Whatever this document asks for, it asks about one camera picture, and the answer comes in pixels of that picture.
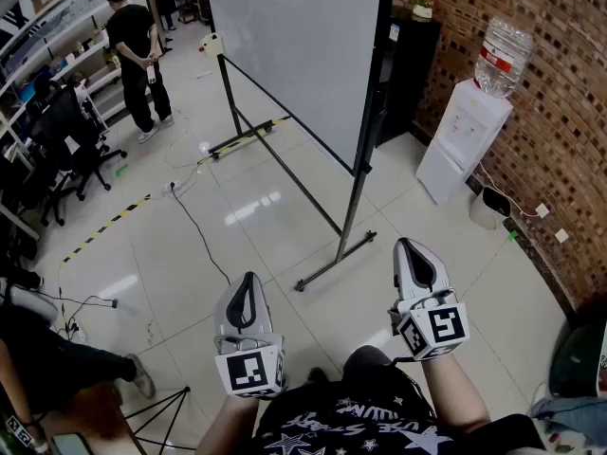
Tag person's dark trousers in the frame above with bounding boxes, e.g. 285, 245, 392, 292
341, 345, 395, 383

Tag white whiteboard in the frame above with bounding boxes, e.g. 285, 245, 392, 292
203, 0, 397, 293

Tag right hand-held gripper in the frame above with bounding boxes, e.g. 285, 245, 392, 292
388, 238, 470, 362

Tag yellow black floor tape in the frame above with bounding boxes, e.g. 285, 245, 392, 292
197, 115, 291, 166
59, 194, 152, 267

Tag black cabinet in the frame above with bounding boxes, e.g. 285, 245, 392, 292
374, 14, 442, 149

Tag person's black star-print shirt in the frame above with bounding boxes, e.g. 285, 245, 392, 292
250, 367, 546, 455

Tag flower pot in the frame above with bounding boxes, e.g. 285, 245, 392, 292
410, 0, 436, 22

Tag white shelf unit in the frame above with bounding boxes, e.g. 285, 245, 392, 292
0, 0, 143, 160

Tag white trash bin black liner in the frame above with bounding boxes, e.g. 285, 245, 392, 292
469, 185, 512, 230

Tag black floor cable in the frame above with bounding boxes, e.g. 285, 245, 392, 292
170, 185, 231, 286

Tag black office chair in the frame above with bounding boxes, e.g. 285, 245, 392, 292
28, 81, 128, 227

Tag white floor cable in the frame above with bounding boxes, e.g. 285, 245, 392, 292
163, 104, 203, 170

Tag white water dispenser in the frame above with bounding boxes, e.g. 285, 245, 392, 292
415, 79, 514, 206

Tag smartphone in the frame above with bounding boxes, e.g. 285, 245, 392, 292
49, 432, 94, 455

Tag black adapter cable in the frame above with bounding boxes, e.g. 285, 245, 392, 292
59, 294, 120, 343

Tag person's left forearm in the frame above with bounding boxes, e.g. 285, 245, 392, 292
196, 393, 260, 455

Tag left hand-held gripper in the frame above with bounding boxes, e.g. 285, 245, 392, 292
213, 272, 288, 400

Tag black tripod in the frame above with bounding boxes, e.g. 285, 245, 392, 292
120, 385, 198, 455

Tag person's right forearm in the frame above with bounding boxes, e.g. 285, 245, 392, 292
421, 351, 489, 438

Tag white round table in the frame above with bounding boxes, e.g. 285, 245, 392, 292
595, 319, 607, 397

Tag dark green chair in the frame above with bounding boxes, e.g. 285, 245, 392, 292
549, 319, 606, 400

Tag clear water bottle red label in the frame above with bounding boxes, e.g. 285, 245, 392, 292
473, 15, 535, 99

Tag cream box with red button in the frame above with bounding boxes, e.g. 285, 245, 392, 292
198, 32, 225, 60

